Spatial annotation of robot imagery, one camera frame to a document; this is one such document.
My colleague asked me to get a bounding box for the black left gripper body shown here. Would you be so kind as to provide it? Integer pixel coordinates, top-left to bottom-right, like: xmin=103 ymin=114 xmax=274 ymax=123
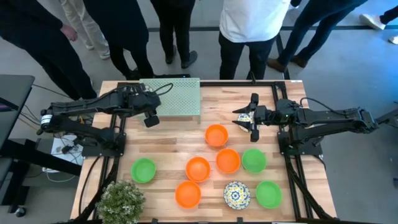
xmin=124 ymin=83 xmax=162 ymax=128

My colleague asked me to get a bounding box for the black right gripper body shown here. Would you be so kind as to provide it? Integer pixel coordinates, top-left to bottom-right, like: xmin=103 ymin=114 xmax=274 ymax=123
xmin=250 ymin=92 xmax=277 ymax=143

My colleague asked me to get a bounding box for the yellow patterned ceramic bowl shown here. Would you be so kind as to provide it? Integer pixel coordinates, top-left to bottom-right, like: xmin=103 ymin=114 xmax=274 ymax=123
xmin=237 ymin=112 xmax=261 ymax=133
xmin=223 ymin=181 xmax=251 ymax=210

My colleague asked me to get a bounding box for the orange plastic bowl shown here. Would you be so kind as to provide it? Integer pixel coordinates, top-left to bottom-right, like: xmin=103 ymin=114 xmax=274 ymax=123
xmin=185 ymin=156 xmax=211 ymax=184
xmin=174 ymin=180 xmax=202 ymax=209
xmin=204 ymin=123 xmax=229 ymax=147
xmin=215 ymin=147 xmax=241 ymax=174

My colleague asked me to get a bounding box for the green plastic bowl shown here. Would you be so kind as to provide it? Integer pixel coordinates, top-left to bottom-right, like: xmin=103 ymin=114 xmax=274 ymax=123
xmin=255 ymin=180 xmax=283 ymax=210
xmin=241 ymin=148 xmax=267 ymax=174
xmin=130 ymin=157 xmax=157 ymax=184

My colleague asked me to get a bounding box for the small grey table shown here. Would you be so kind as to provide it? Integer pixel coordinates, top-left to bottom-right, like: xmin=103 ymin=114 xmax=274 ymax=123
xmin=139 ymin=77 xmax=201 ymax=124

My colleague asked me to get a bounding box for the person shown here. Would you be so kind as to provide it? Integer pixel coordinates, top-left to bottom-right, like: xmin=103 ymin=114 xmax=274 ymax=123
xmin=359 ymin=6 xmax=398 ymax=45
xmin=150 ymin=0 xmax=198 ymax=70
xmin=218 ymin=0 xmax=292 ymax=80
xmin=0 ymin=0 xmax=98 ymax=101
xmin=83 ymin=0 xmax=155 ymax=81
xmin=266 ymin=0 xmax=369 ymax=73
xmin=58 ymin=0 xmax=111 ymax=60

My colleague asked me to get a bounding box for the white power strip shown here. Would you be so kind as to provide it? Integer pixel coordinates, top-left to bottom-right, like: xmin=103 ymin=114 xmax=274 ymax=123
xmin=42 ymin=135 xmax=84 ymax=174

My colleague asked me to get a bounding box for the person's hand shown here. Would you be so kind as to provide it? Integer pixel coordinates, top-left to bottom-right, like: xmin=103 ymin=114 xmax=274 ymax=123
xmin=60 ymin=24 xmax=78 ymax=42

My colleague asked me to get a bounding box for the small white-flowered plant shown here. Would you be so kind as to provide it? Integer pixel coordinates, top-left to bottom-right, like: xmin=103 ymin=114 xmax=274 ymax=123
xmin=95 ymin=179 xmax=147 ymax=224

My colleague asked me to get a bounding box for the black desk top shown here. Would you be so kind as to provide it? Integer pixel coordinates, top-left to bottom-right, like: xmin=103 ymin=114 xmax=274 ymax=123
xmin=0 ymin=74 xmax=35 ymax=150

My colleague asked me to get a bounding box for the black camera cable loop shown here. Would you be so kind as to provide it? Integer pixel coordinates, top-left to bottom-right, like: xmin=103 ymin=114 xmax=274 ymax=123
xmin=154 ymin=82 xmax=174 ymax=95

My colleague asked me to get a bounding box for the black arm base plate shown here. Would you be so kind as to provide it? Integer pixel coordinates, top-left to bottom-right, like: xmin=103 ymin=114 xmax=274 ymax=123
xmin=81 ymin=132 xmax=127 ymax=158
xmin=277 ymin=130 xmax=323 ymax=156

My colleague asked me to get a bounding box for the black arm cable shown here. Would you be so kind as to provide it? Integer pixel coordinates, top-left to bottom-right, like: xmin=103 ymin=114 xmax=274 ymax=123
xmin=299 ymin=96 xmax=345 ymax=118

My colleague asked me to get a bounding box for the black power cable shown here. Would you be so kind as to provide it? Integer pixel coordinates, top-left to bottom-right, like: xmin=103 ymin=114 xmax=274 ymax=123
xmin=78 ymin=155 xmax=103 ymax=216

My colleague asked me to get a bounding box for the black desk leg frame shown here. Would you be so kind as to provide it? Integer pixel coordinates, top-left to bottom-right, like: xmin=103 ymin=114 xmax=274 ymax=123
xmin=0 ymin=138 xmax=83 ymax=215

